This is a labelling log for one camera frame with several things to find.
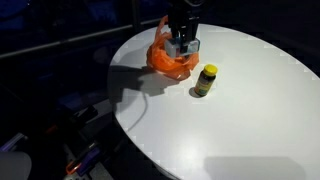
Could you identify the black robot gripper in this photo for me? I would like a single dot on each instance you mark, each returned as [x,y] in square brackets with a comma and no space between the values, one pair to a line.
[184,13]

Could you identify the blue and white container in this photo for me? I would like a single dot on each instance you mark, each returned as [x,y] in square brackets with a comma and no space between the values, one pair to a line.
[173,49]

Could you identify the orange plastic bag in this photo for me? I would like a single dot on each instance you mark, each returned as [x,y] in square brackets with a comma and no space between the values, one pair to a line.
[160,61]

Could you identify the yellow lid supplement bottle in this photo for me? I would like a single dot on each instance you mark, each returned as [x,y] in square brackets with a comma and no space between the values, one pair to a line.
[205,81]

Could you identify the orange and purple clamp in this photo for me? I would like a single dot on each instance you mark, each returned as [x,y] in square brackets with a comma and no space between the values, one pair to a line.
[83,160]

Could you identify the purple bar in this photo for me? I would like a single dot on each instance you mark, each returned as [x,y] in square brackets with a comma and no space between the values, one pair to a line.
[11,142]

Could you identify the grey rounded object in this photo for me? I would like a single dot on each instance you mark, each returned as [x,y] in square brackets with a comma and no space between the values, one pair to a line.
[14,166]

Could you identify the dark vertical post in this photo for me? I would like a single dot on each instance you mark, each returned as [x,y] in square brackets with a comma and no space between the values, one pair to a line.
[135,15]

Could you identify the grey metal rail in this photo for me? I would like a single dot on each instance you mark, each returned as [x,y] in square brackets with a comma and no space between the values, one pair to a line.
[66,40]

